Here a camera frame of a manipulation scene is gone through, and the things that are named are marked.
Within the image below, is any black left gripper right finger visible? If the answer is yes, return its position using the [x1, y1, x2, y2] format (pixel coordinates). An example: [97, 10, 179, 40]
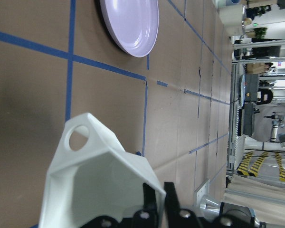
[164, 182, 203, 228]

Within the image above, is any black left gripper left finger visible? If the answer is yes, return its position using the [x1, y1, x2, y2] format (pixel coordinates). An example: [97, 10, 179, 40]
[130, 183, 160, 228]

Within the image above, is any white faceted mug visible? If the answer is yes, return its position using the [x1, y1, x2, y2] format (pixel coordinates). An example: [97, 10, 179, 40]
[39, 113, 166, 228]

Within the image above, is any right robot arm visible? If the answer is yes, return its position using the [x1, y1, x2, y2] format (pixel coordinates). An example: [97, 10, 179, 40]
[198, 195, 260, 228]

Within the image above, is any lavender plate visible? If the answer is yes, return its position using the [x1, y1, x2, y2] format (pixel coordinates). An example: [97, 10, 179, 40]
[100, 0, 159, 57]

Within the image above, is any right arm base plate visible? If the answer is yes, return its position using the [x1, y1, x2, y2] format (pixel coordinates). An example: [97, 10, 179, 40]
[194, 179, 210, 209]

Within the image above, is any aluminium corner post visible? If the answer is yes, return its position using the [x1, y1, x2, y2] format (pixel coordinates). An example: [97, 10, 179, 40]
[227, 63, 238, 173]

